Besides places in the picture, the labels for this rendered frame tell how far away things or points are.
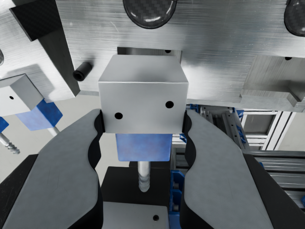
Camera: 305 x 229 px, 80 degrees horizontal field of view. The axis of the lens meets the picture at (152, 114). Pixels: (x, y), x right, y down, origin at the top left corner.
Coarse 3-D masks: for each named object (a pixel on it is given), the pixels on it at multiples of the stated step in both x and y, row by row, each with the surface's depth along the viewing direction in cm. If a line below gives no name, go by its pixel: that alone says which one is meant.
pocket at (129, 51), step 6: (120, 48) 16; (126, 48) 18; (132, 48) 18; (138, 48) 18; (120, 54) 16; (126, 54) 18; (132, 54) 18; (138, 54) 18; (144, 54) 18; (150, 54) 18; (156, 54) 18; (162, 54) 18; (168, 54) 18; (174, 54) 17; (180, 54) 17; (180, 60) 17
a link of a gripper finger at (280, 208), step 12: (252, 156) 8; (252, 168) 7; (264, 180) 7; (264, 192) 6; (276, 192) 6; (264, 204) 6; (276, 204) 6; (288, 204) 6; (276, 216) 6; (288, 216) 6; (300, 216) 6; (276, 228) 5; (288, 228) 5; (300, 228) 5
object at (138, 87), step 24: (120, 72) 11; (144, 72) 11; (168, 72) 11; (120, 96) 10; (144, 96) 10; (168, 96) 10; (120, 120) 11; (144, 120) 11; (168, 120) 11; (120, 144) 14; (144, 144) 14; (168, 144) 14; (144, 168) 17
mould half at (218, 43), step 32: (64, 0) 13; (96, 0) 13; (192, 0) 12; (224, 0) 12; (256, 0) 12; (64, 32) 15; (96, 32) 14; (128, 32) 14; (160, 32) 14; (192, 32) 14; (224, 32) 13; (256, 32) 13; (288, 32) 13; (96, 64) 16; (192, 64) 15; (224, 64) 15; (192, 96) 17; (224, 96) 17
